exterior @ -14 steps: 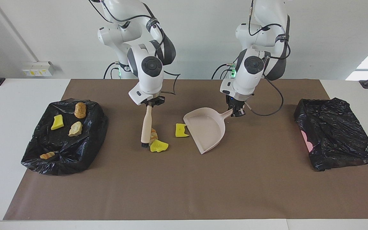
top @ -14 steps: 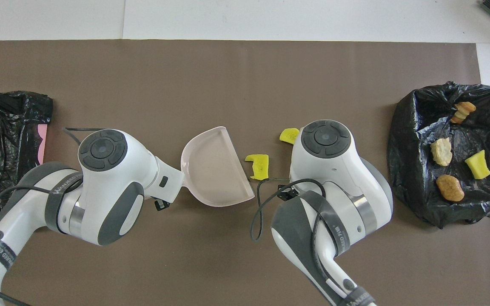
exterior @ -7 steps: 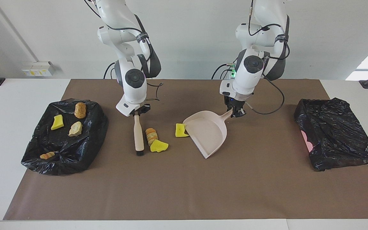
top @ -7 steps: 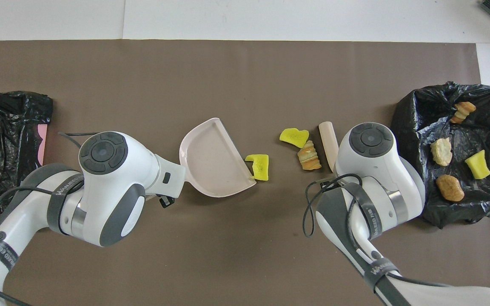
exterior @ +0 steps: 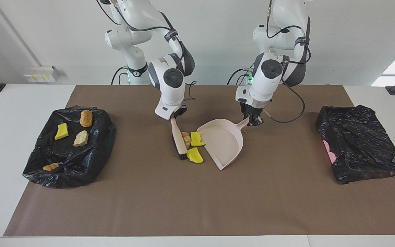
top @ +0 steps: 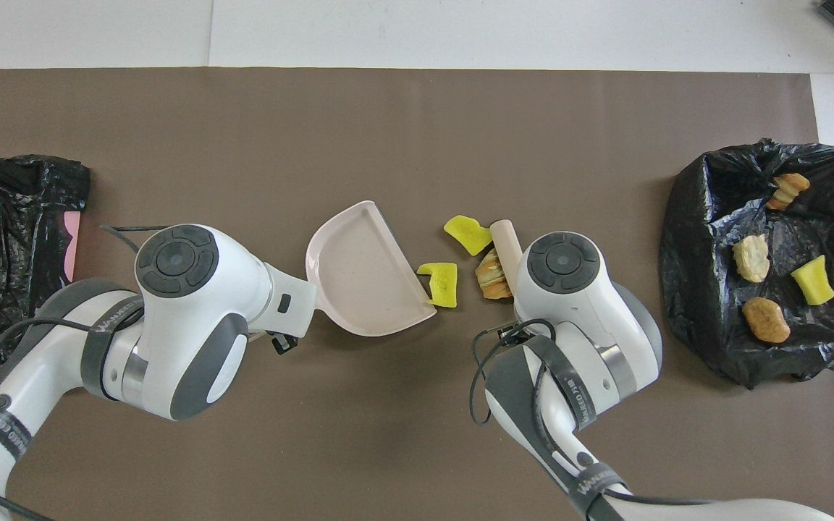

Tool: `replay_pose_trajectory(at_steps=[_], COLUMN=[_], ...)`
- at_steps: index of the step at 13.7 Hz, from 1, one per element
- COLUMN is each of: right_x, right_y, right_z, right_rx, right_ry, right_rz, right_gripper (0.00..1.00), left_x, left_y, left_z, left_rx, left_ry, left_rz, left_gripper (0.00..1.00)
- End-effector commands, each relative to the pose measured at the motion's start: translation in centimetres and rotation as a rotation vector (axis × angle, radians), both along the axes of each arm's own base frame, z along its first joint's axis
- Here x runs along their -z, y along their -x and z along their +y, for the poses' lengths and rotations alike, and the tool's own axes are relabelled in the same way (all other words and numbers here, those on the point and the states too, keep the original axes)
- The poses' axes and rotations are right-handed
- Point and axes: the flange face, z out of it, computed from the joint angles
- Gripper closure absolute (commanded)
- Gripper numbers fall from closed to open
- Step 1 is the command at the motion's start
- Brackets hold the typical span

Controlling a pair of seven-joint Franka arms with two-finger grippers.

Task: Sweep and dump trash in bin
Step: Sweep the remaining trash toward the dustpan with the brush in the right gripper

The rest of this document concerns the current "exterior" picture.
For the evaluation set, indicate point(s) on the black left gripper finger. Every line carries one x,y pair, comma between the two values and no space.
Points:
260,121
251,120

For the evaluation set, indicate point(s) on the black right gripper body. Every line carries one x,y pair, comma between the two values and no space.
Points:
180,112

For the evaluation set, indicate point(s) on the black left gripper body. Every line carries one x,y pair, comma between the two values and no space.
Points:
252,109

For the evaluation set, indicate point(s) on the orange striped croissant piece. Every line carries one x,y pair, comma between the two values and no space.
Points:
186,140

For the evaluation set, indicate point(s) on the beige hand brush black bristles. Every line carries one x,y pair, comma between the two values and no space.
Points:
179,140

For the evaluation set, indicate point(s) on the notched yellow sponge piece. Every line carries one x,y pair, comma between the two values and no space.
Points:
196,139

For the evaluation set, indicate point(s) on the beige plastic dustpan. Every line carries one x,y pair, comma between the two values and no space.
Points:
223,140

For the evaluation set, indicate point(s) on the brown bread nugget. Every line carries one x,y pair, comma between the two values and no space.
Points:
86,118

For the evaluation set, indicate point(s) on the small yellow sponge piece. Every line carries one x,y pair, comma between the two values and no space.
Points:
61,131

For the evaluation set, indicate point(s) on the beige striped bread piece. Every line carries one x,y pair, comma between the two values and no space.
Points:
51,167

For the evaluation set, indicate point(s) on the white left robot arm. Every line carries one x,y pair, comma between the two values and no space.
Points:
269,68

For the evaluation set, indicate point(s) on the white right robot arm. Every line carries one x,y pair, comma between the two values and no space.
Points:
171,79

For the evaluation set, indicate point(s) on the black trash bag pink bin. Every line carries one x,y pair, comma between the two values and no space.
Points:
358,144

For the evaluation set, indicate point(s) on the brown table mat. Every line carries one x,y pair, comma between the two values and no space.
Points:
218,206

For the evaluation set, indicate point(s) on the white wall socket strip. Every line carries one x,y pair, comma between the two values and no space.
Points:
41,74

